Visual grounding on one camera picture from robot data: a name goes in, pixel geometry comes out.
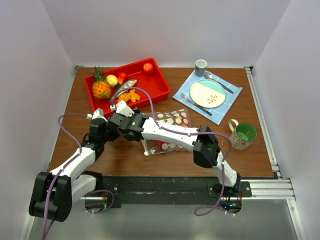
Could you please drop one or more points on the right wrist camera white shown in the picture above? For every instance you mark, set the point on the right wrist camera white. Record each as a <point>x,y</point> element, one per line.
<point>123,109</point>

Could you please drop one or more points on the red orange toy apple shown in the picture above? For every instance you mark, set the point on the red orange toy apple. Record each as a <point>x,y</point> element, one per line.
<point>148,69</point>

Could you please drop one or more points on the steel fork black handle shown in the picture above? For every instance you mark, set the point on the steel fork black handle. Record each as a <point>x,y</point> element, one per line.
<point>195,104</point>

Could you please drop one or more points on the dark red toy apple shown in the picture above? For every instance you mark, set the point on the dark red toy apple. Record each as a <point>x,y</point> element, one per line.
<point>158,144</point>

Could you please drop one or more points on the red plastic tray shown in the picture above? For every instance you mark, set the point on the red plastic tray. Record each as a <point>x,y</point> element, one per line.
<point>154,84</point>

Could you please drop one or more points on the cream and teal plate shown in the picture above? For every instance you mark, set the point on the cream and teal plate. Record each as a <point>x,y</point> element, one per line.
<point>207,93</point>

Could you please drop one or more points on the green floral mug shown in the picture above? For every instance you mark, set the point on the green floral mug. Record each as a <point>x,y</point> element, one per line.
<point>242,134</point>

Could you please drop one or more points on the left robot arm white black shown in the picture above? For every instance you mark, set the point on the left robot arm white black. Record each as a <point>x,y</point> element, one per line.
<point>55,192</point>

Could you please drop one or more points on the steel spoon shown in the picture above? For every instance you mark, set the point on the steel spoon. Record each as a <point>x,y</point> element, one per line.
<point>208,75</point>

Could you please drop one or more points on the orange toy ginger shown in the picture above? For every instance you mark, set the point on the orange toy ginger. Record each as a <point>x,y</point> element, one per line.
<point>129,96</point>

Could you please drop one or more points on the grey toy fish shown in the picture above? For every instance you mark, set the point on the grey toy fish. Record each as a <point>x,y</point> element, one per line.
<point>121,89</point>

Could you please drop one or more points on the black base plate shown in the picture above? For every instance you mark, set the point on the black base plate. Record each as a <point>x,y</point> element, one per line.
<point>165,190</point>

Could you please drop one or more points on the yellow toy lemon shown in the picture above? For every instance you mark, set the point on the yellow toy lemon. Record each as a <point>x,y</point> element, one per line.
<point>112,80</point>

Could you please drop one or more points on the toy pineapple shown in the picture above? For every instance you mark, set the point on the toy pineapple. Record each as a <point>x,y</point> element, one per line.
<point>101,90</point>

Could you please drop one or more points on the small grey blue cup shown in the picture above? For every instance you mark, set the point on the small grey blue cup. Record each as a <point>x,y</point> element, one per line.
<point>200,67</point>

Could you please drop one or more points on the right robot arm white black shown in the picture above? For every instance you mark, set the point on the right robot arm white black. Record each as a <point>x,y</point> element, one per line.
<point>202,142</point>

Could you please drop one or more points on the clear polka dot zip bag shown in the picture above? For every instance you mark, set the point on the clear polka dot zip bag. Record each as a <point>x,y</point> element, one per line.
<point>167,118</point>

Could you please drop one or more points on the red lychee bunch toy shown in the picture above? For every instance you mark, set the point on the red lychee bunch toy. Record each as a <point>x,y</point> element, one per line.
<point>181,119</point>

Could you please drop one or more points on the blue checked cloth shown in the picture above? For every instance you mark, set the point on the blue checked cloth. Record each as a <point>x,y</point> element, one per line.
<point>219,112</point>

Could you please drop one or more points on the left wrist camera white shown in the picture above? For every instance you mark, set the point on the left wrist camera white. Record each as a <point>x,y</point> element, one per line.
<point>99,114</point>

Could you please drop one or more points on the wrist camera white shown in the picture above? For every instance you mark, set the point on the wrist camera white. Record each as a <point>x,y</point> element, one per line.
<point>123,109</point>
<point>99,114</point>

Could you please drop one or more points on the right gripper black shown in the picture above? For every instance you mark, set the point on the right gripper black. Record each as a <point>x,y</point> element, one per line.
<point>136,111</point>

